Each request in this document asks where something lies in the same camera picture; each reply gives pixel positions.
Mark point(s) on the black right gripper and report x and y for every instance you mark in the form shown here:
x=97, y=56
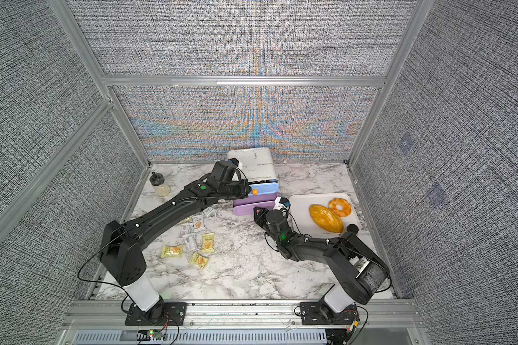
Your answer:
x=260, y=218

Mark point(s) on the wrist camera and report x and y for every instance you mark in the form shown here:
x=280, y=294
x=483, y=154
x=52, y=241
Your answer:
x=281, y=203
x=236, y=163

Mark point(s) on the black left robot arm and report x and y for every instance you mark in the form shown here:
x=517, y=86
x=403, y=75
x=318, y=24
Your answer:
x=122, y=244

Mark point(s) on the yellow bread loaf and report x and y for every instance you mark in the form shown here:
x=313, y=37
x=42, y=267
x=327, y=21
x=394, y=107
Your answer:
x=326, y=219

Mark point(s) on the yellow cookie packet near jar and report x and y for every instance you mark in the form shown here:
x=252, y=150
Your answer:
x=188, y=220

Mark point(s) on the orange glazed donut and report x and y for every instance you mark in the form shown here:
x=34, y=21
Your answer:
x=341, y=207

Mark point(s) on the white cookie packet orange picture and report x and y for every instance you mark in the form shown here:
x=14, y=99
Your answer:
x=198, y=222

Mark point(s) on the yellow cookie packet front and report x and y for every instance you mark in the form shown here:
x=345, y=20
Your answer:
x=199, y=260

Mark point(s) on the white blue drawer cabinet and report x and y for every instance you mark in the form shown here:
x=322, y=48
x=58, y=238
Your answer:
x=259, y=168

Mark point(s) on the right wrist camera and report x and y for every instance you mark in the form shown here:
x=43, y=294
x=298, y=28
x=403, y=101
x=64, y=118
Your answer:
x=281, y=203

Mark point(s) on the purple drawer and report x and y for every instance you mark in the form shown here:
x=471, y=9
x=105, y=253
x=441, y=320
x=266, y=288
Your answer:
x=245, y=206

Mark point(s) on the aluminium front rail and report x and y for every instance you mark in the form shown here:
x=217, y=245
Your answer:
x=243, y=314

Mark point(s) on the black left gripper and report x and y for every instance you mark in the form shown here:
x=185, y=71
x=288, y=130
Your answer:
x=244, y=192

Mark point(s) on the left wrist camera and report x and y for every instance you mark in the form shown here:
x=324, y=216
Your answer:
x=236, y=163

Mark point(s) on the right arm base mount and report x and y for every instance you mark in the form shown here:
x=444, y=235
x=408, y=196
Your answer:
x=320, y=314

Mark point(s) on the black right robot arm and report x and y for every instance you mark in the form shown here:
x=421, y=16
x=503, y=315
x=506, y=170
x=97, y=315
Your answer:
x=359, y=271

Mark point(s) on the yellow cookie packet left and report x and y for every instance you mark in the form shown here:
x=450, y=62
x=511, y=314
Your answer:
x=172, y=251

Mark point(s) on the white rectangular tray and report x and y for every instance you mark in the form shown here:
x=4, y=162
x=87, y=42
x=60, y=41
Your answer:
x=299, y=213

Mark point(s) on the white cookie packet lower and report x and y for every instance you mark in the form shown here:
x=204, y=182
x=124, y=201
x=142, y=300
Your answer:
x=190, y=242

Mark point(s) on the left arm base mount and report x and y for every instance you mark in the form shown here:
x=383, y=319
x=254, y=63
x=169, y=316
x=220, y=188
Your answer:
x=161, y=313

